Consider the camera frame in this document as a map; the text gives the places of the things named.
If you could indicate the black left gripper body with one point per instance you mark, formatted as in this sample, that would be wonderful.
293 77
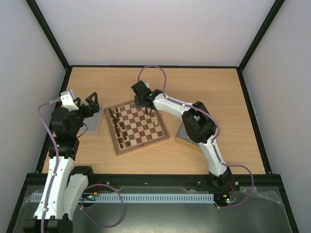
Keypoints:
88 113

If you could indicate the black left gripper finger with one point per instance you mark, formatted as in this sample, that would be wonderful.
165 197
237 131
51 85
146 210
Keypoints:
89 100
95 105

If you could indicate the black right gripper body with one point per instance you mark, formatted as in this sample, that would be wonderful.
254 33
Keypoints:
142 101

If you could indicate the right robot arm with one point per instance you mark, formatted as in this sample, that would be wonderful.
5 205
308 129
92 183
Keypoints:
199 125

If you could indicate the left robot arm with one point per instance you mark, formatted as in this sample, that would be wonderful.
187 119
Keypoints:
65 182

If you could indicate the dark chess pieces group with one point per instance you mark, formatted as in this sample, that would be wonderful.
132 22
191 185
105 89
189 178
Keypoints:
120 132

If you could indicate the wooden chess board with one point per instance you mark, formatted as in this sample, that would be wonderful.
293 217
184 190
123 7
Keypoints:
141 128

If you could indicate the gold metal tin tray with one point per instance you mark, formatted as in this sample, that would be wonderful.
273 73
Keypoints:
183 139

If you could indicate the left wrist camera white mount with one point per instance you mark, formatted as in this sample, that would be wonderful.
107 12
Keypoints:
67 98

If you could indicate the light blue slotted cable duct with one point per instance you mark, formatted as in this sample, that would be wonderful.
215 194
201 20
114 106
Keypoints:
152 198

